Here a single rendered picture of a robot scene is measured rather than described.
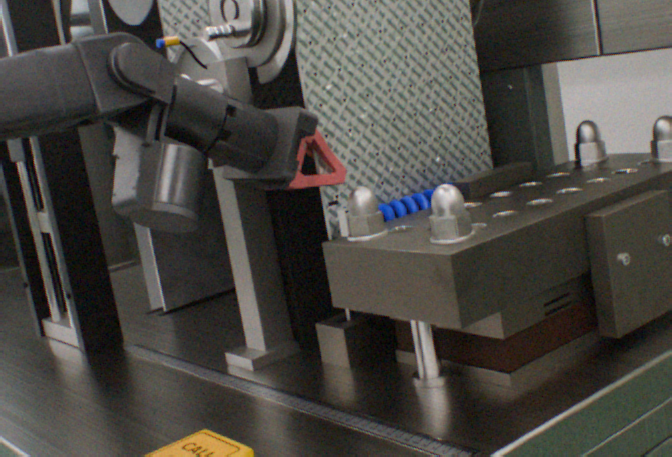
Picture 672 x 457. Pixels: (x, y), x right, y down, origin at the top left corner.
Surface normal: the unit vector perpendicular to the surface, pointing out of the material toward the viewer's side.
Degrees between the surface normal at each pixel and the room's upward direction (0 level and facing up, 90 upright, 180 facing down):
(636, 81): 90
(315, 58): 90
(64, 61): 77
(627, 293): 90
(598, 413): 90
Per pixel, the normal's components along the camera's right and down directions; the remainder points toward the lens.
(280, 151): -0.75, -0.29
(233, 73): 0.62, 0.02
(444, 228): -0.36, 0.21
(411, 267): -0.77, 0.23
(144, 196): 0.69, -0.17
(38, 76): 0.51, -0.16
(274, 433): -0.17, -0.97
